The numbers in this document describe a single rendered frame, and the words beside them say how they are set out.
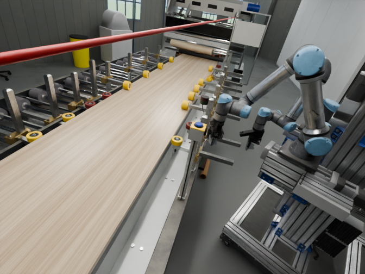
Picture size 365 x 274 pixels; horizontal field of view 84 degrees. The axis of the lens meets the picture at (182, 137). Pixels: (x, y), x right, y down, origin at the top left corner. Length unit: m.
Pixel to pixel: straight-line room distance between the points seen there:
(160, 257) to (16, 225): 0.60
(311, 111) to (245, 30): 2.87
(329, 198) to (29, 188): 1.49
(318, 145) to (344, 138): 0.34
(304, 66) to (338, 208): 0.75
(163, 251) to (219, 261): 0.92
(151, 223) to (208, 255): 0.81
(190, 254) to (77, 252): 1.18
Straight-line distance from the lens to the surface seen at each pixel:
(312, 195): 1.36
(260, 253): 1.85
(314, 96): 1.13
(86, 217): 0.98
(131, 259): 1.18
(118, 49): 5.90
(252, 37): 3.88
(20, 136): 1.61
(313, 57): 1.07
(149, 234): 1.24
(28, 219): 1.04
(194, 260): 1.90
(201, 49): 4.00
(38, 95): 2.20
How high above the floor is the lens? 1.69
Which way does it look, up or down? 33 degrees down
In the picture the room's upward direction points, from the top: 11 degrees clockwise
